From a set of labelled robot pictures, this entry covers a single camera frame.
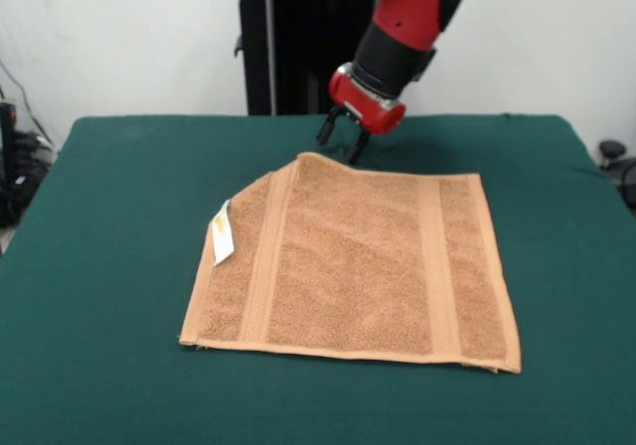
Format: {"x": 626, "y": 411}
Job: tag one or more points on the tan terry towel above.
{"x": 348, "y": 276}

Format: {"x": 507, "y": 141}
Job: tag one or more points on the grey office chair base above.
{"x": 613, "y": 149}

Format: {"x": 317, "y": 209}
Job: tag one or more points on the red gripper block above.
{"x": 367, "y": 112}

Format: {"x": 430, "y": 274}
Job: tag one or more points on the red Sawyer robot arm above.
{"x": 407, "y": 13}

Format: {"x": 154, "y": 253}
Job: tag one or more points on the dark green table cloth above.
{"x": 99, "y": 266}

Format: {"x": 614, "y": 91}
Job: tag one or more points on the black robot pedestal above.
{"x": 298, "y": 57}

